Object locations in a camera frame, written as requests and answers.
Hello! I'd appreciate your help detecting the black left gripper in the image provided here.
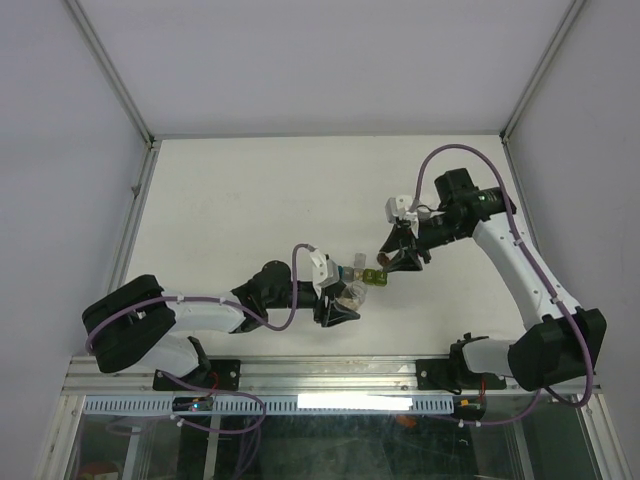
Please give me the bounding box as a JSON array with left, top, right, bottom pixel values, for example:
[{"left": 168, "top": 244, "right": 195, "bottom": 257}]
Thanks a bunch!
[{"left": 265, "top": 281, "right": 359, "bottom": 325}]

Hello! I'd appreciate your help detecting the clear glass pill bottle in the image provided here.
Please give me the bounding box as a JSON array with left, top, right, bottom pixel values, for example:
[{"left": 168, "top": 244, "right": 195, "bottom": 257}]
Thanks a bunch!
[{"left": 337, "top": 281, "right": 368, "bottom": 311}]

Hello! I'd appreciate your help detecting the weekly pill organizer strip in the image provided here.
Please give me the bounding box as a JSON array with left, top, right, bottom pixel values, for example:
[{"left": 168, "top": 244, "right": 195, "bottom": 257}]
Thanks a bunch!
[{"left": 338, "top": 252, "right": 388, "bottom": 287}]

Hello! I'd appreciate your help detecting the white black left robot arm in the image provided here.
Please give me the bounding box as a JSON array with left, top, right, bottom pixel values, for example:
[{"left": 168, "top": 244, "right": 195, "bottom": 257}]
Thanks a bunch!
[{"left": 81, "top": 258, "right": 367, "bottom": 389}]

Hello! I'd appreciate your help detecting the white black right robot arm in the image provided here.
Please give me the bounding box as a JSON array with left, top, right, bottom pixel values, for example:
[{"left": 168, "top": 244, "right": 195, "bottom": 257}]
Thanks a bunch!
[{"left": 378, "top": 169, "right": 607, "bottom": 392}]

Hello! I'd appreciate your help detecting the aluminium mounting rail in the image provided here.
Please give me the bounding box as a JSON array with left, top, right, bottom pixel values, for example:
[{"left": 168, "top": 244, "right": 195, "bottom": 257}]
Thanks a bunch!
[{"left": 62, "top": 352, "right": 601, "bottom": 401}]

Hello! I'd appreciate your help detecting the grey slotted cable duct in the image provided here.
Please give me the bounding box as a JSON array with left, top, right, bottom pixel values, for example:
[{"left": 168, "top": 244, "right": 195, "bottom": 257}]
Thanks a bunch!
[{"left": 84, "top": 393, "right": 454, "bottom": 417}]

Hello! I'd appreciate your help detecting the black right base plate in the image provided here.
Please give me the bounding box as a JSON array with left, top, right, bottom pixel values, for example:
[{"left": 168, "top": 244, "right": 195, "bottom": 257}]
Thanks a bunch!
[{"left": 415, "top": 358, "right": 507, "bottom": 394}]

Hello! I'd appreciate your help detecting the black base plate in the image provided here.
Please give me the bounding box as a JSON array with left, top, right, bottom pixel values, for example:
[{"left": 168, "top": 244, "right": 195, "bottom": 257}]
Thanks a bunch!
[
  {"left": 415, "top": 358, "right": 507, "bottom": 394},
  {"left": 152, "top": 357, "right": 242, "bottom": 392}
]

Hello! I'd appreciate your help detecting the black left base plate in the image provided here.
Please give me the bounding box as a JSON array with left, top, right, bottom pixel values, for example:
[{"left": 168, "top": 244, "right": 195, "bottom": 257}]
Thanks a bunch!
[{"left": 152, "top": 357, "right": 242, "bottom": 392}]

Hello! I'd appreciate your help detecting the aluminium frame post right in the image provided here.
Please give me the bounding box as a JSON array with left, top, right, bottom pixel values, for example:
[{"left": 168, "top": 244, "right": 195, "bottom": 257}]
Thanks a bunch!
[{"left": 499, "top": 0, "right": 589, "bottom": 144}]

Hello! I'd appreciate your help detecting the aluminium frame post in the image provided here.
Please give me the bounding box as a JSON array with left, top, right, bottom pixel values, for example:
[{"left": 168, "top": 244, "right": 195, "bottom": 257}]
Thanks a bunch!
[
  {"left": 61, "top": 0, "right": 156, "bottom": 150},
  {"left": 499, "top": 0, "right": 589, "bottom": 144}
]

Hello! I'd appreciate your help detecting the aluminium frame post left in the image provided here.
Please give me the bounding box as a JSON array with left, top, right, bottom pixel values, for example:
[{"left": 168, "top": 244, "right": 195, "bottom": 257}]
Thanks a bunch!
[{"left": 61, "top": 0, "right": 156, "bottom": 150}]

